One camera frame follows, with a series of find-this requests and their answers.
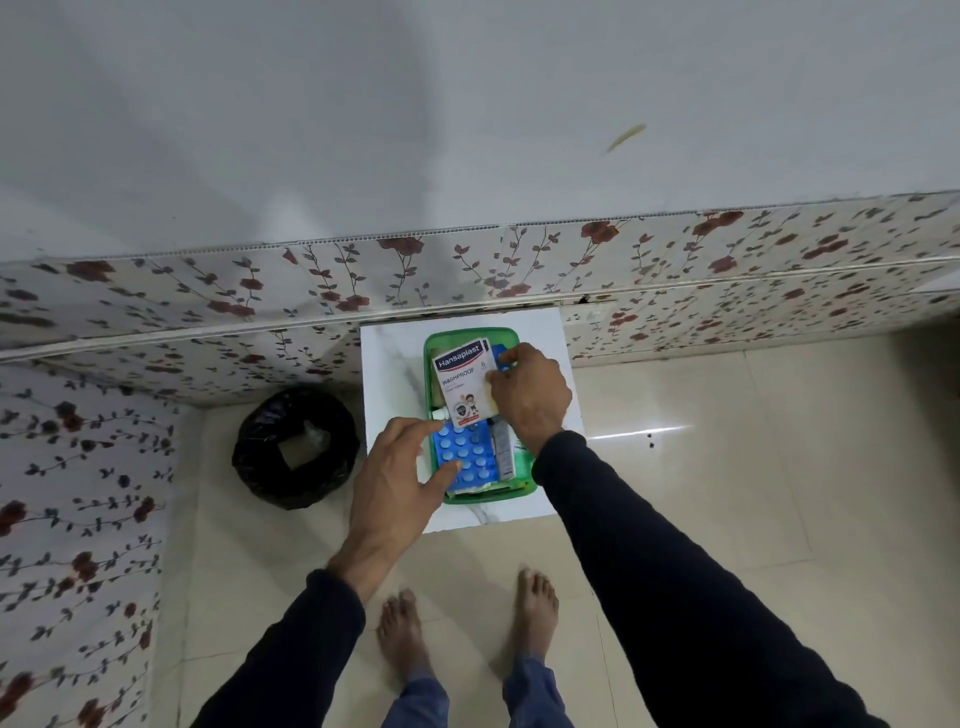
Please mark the person's right thumb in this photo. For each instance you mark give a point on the person's right thumb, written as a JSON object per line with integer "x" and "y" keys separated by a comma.
{"x": 496, "y": 391}

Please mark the crumpled white paper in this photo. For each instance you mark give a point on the crumpled white paper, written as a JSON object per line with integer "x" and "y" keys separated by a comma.
{"x": 304, "y": 442}

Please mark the person's left hand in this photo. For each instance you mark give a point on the person's left hand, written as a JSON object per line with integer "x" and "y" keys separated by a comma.
{"x": 390, "y": 487}

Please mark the white ointment tube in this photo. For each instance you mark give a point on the white ointment tube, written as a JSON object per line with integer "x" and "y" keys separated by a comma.
{"x": 504, "y": 450}

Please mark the person's right forearm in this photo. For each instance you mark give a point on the person's right forearm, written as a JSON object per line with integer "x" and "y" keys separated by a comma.
{"x": 660, "y": 592}

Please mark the person's trouser leg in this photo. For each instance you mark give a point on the person's trouser leg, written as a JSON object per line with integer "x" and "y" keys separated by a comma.
{"x": 420, "y": 705}
{"x": 536, "y": 694}

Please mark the person's right trouser leg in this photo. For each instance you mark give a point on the person's right trouser leg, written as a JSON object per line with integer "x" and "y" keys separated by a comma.
{"x": 536, "y": 694}

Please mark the person's left foot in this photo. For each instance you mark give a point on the person's left foot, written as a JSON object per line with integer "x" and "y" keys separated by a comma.
{"x": 405, "y": 634}

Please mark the black bin with bag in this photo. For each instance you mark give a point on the black bin with bag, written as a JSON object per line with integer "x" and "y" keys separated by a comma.
{"x": 259, "y": 465}

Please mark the person's right hand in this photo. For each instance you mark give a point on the person's right hand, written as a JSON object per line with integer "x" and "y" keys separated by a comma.
{"x": 534, "y": 394}

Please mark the white bandage box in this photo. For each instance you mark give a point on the white bandage box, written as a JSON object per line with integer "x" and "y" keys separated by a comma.
{"x": 459, "y": 382}

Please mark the person's left forearm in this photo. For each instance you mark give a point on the person's left forearm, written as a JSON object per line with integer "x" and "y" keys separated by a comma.
{"x": 300, "y": 645}

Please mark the person's right foot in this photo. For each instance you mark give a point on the person's right foot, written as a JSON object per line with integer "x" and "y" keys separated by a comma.
{"x": 534, "y": 611}

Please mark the person's left trouser leg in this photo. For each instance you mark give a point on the person's left trouser leg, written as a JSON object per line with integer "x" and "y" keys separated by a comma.
{"x": 420, "y": 705}

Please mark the blue pill blister pack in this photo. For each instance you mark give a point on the blue pill blister pack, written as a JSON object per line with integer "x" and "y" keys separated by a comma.
{"x": 469, "y": 454}

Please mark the person's foot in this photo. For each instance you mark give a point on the person's foot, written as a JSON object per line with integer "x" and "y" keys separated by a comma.
{"x": 534, "y": 611}
{"x": 405, "y": 634}

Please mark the person's left thumb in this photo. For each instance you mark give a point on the person's left thumb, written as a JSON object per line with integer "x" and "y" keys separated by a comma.
{"x": 444, "y": 481}

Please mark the green plastic basket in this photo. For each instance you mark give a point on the green plastic basket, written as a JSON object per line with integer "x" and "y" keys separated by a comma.
{"x": 429, "y": 352}

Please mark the small blue box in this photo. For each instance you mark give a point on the small blue box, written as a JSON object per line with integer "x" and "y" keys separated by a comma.
{"x": 497, "y": 356}

